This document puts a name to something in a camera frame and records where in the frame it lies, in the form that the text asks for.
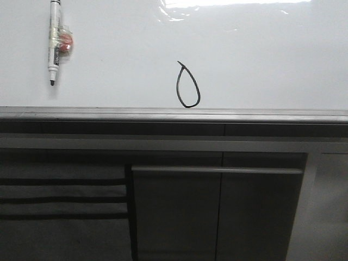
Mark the red magnet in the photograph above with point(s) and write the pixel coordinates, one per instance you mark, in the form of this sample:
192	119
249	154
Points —
65	43

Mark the white black whiteboard marker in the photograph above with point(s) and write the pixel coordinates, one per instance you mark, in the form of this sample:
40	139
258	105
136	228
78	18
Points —
53	48

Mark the white whiteboard with metal frame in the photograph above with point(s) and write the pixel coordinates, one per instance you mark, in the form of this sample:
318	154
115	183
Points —
210	61

